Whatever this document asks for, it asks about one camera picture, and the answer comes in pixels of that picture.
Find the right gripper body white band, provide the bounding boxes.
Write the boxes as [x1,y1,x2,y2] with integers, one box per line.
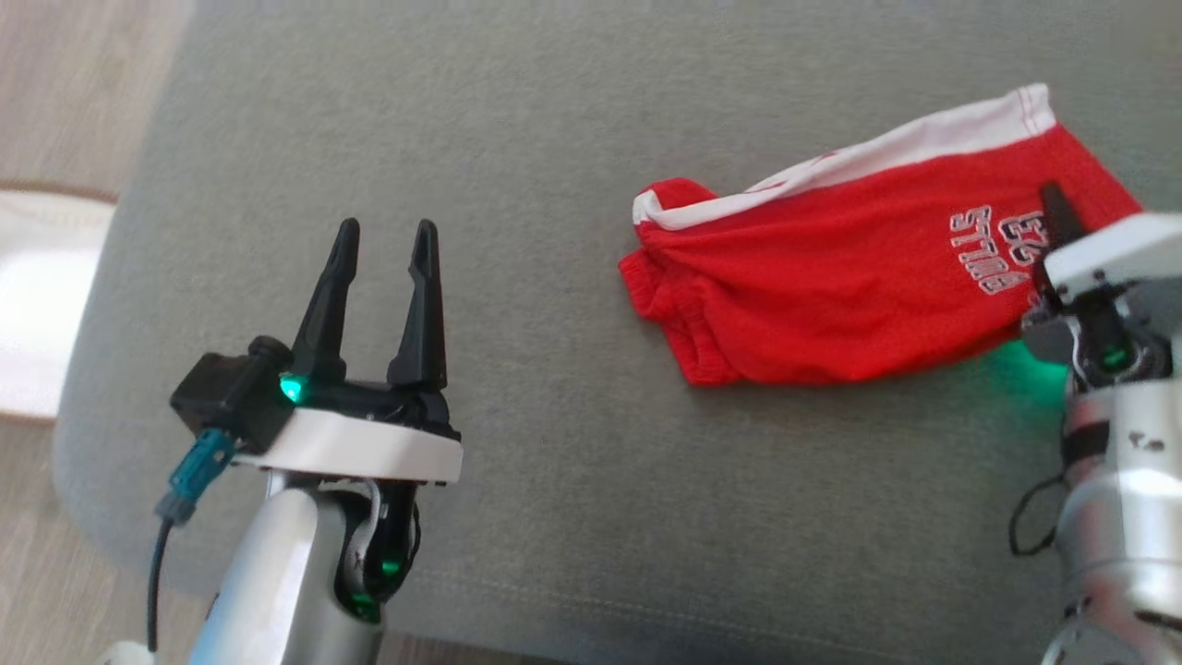
[1020,214,1182,387]

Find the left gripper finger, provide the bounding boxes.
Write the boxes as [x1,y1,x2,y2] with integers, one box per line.
[290,217,362,389]
[386,218,449,391]

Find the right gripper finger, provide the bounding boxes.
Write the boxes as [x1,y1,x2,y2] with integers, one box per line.
[1039,180,1092,251]

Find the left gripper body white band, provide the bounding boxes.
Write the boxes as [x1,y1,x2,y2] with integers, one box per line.
[231,381,465,624]

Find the red shorts white trim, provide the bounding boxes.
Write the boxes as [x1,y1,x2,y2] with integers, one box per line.
[618,83,1144,387]

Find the grey fabric sofa ottoman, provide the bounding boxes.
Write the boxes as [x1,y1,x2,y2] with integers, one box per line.
[53,0,1182,665]

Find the white rug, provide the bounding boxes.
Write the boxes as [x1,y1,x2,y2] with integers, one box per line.
[0,180,119,424]

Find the black cable teal connector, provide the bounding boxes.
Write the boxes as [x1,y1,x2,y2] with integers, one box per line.
[1007,469,1074,559]
[146,427,236,652]

